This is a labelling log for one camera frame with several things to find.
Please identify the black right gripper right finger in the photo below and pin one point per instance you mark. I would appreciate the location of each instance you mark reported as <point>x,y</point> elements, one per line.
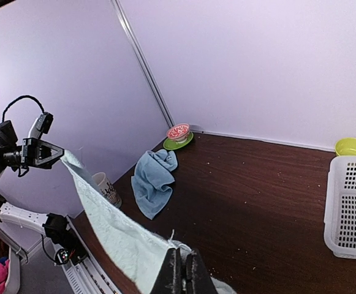
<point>197,278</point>

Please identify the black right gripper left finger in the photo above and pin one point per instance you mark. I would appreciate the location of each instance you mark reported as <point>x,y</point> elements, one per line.
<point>169,278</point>

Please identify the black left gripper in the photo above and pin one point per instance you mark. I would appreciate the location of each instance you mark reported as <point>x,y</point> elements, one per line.
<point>39,153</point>

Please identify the mint green panda towel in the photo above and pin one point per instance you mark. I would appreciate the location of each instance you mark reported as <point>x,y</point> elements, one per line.
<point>137,252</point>

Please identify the light blue towel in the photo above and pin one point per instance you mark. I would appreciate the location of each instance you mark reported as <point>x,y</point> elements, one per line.
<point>152,179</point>

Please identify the white perforated plastic basket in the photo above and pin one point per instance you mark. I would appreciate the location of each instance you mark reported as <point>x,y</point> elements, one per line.
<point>340,207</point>

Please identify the beige printed mug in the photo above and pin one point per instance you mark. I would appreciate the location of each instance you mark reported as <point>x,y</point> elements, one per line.
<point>107,189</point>

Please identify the green saucer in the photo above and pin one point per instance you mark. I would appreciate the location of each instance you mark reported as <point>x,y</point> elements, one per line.
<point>171,145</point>

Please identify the red patterned small bowl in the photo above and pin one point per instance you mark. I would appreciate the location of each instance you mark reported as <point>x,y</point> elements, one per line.
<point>179,133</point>

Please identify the lime green bowl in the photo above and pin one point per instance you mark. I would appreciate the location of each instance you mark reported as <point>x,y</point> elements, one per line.
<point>346,147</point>

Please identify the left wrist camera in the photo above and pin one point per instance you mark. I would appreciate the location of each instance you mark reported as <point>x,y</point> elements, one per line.
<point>41,125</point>

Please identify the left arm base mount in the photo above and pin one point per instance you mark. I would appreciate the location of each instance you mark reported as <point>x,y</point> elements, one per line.
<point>58,230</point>

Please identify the front aluminium rail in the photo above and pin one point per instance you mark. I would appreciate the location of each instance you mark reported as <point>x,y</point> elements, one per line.
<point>87,276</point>

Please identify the left aluminium corner post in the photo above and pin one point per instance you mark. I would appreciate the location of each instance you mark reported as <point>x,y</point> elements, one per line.
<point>144,66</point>

